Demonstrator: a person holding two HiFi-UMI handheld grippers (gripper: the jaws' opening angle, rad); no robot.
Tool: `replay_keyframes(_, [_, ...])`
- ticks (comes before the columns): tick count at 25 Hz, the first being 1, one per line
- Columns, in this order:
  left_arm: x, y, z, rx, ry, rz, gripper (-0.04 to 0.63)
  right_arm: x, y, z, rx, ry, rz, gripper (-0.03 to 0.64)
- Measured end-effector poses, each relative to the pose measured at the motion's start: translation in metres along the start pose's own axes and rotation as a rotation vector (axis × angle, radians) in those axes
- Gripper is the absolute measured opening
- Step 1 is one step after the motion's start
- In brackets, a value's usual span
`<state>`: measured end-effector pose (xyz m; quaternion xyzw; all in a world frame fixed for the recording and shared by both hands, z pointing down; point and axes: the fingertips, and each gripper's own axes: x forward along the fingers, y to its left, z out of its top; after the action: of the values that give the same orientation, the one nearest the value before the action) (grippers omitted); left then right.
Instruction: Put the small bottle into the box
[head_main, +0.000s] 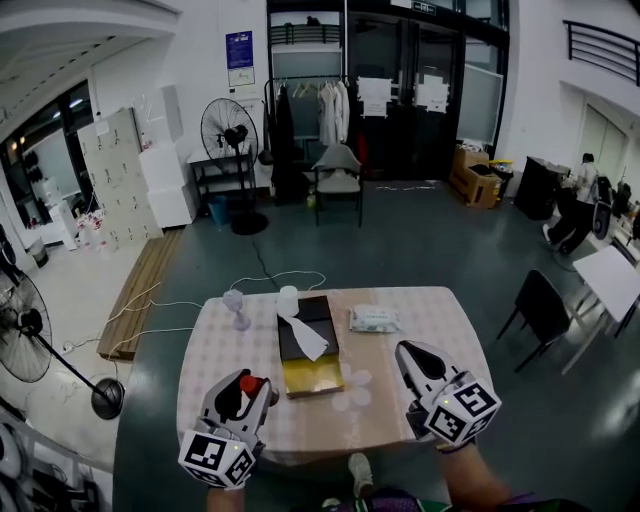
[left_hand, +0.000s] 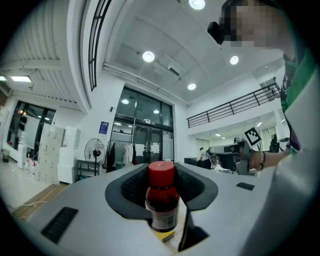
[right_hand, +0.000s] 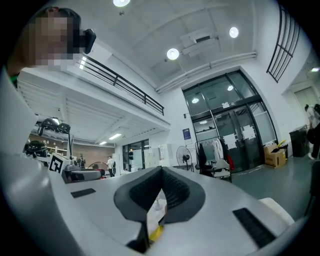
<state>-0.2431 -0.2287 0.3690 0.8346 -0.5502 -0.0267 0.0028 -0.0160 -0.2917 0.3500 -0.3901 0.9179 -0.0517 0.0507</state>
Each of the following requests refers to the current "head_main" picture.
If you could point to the person's patterned clothing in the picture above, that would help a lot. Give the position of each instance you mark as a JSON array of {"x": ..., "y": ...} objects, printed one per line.
[{"x": 400, "y": 500}]

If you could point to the black glass double door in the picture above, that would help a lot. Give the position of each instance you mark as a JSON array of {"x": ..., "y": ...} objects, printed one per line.
[{"x": 405, "y": 140}]

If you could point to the blue waste bin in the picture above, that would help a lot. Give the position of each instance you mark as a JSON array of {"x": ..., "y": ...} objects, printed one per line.
[{"x": 217, "y": 210}]

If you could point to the black hanging coat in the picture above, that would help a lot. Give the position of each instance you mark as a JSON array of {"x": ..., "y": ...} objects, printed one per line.
[{"x": 287, "y": 145}]

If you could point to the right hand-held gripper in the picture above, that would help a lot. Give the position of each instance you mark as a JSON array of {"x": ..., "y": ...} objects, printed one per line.
[{"x": 460, "y": 412}]

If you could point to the white paper door sign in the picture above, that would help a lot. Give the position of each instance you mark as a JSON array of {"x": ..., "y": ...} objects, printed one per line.
[
  {"x": 373, "y": 97},
  {"x": 431, "y": 94}
]

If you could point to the green bottle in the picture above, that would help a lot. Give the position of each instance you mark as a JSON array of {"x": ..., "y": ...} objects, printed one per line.
[{"x": 311, "y": 199}]

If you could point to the black cabinet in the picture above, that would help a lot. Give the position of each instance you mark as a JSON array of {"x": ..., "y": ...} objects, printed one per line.
[{"x": 537, "y": 190}]

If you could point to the white square table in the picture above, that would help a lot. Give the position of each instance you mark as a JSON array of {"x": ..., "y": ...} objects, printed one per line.
[{"x": 612, "y": 282}]

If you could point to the black bin with yellow bag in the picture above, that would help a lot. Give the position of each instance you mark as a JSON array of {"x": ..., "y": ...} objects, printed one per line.
[{"x": 502, "y": 177}]

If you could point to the blue wall poster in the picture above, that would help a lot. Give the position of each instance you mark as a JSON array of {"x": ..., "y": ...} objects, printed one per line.
[{"x": 240, "y": 50}]

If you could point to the black and gold box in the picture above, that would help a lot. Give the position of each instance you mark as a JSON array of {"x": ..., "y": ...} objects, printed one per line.
[{"x": 307, "y": 335}]

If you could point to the grey chair with black frame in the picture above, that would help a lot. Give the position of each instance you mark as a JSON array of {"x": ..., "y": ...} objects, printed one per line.
[{"x": 337, "y": 165}]

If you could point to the white wall notice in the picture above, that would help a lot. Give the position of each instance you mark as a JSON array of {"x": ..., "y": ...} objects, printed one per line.
[{"x": 242, "y": 77}]

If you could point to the wooden pallet platform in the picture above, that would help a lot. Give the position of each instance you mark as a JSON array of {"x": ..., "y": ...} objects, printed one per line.
[{"x": 142, "y": 295}]

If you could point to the dark upholstered chair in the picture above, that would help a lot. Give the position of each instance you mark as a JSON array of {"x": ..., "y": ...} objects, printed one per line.
[{"x": 540, "y": 307}]

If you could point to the person's right forearm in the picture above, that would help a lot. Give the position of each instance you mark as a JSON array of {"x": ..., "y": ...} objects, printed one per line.
[{"x": 472, "y": 480}]

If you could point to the beige locker cabinet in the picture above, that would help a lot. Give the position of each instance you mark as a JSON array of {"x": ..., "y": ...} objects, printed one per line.
[{"x": 120, "y": 180}]

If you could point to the person's white shoe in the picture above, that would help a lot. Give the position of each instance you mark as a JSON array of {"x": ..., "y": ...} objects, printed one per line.
[{"x": 361, "y": 472}]

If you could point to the brown cardboard box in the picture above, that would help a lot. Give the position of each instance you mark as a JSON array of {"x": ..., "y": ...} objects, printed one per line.
[{"x": 472, "y": 185}]

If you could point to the black pedestal fan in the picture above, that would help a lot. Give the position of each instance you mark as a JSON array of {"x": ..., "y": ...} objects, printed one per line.
[
  {"x": 230, "y": 132},
  {"x": 22, "y": 330}
]

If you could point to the white foam box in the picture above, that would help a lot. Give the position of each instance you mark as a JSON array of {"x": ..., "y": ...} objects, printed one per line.
[
  {"x": 160, "y": 165},
  {"x": 170, "y": 207}
]

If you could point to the person's left forearm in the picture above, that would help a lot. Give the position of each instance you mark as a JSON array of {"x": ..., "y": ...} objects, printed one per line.
[{"x": 225, "y": 500}]

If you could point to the white wet wipes packet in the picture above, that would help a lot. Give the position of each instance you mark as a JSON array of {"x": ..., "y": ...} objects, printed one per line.
[{"x": 375, "y": 320}]

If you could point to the white hanging coats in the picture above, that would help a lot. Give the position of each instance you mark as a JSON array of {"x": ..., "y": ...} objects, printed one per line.
[{"x": 335, "y": 112}]

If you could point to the black balcony railing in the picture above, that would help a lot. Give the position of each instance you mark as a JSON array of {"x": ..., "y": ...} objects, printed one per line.
[{"x": 605, "y": 47}]

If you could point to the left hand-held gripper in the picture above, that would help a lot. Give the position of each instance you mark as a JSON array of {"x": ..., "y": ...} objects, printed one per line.
[{"x": 212, "y": 452}]

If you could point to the black shelf table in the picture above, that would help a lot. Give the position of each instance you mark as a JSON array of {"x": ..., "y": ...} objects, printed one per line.
[{"x": 220, "y": 170}]

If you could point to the group of white jugs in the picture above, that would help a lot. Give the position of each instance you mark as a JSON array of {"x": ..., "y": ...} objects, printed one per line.
[{"x": 91, "y": 235}]

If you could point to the table with checked tablecloth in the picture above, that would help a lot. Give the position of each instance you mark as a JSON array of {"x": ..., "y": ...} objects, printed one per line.
[{"x": 380, "y": 395}]

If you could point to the exit sign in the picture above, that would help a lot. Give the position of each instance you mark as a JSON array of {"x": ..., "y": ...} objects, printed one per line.
[{"x": 423, "y": 7}]

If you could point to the small red-capped item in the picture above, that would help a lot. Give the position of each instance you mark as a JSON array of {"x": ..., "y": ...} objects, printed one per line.
[{"x": 248, "y": 384}]

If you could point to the black clothes rack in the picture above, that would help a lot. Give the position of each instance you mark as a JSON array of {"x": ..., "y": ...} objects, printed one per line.
[{"x": 310, "y": 78}]

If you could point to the white tissue roll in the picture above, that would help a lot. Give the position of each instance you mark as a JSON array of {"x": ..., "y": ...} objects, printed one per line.
[{"x": 289, "y": 299}]

